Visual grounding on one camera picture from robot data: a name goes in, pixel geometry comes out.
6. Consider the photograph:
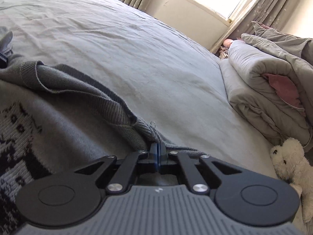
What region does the grey knit sweater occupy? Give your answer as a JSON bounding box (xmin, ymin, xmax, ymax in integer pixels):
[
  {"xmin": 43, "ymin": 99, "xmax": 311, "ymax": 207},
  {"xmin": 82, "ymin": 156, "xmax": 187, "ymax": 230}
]
[{"xmin": 1, "ymin": 27, "xmax": 200, "ymax": 234}]

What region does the pink crumpled clothes pile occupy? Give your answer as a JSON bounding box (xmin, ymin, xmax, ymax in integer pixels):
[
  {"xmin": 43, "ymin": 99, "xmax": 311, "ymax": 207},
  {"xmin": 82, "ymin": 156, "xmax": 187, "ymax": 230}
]
[{"xmin": 218, "ymin": 39, "xmax": 234, "ymax": 60}]

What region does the white plush toy dog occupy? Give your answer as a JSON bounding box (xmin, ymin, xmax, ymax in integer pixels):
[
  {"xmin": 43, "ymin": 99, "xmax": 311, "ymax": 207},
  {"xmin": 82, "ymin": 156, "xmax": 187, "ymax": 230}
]
[{"xmin": 270, "ymin": 138, "xmax": 312, "ymax": 223}]

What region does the grey bed sheet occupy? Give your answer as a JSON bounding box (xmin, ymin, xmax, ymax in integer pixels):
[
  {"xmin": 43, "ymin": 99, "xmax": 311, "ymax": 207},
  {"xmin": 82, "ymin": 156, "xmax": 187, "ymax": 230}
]
[{"xmin": 1, "ymin": 0, "xmax": 276, "ymax": 177}]

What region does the folded grey duvet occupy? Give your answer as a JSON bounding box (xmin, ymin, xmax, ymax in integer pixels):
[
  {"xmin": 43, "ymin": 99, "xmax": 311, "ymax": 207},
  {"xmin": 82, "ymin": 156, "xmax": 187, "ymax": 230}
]
[{"xmin": 220, "ymin": 22, "xmax": 312, "ymax": 151}]

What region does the grey patterned right curtain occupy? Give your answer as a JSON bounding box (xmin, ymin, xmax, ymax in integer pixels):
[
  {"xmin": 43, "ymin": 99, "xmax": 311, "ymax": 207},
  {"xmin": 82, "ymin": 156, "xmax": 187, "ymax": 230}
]
[{"xmin": 210, "ymin": 0, "xmax": 304, "ymax": 54}]

